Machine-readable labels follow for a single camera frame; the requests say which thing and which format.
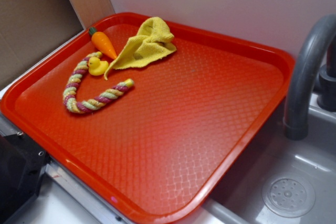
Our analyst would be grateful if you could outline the grey toy sink basin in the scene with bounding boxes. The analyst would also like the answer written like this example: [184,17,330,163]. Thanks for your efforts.
[209,95,336,224]

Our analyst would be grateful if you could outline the yellow cloth towel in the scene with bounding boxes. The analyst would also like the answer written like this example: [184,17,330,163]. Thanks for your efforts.
[103,17,176,80]

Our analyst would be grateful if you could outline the yellow rubber duck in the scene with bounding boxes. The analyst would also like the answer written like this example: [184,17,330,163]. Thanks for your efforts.
[88,57,109,76]

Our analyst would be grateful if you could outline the grey toy faucet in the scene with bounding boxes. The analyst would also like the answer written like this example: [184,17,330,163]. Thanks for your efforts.
[283,14,335,140]

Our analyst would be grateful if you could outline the brown cardboard panel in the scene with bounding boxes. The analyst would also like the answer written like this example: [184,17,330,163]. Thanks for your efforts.
[1,0,114,88]

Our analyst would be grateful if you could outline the red plastic tray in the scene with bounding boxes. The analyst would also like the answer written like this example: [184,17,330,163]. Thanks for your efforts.
[1,22,295,223]

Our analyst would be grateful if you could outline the orange toy carrot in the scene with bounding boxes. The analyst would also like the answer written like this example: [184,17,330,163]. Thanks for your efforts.
[88,27,118,60]

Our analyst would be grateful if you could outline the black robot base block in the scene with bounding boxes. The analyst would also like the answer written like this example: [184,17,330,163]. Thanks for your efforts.
[1,134,49,223]

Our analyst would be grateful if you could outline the braided multicolour rope toy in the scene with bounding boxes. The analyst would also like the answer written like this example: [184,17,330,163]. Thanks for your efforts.
[62,51,134,114]

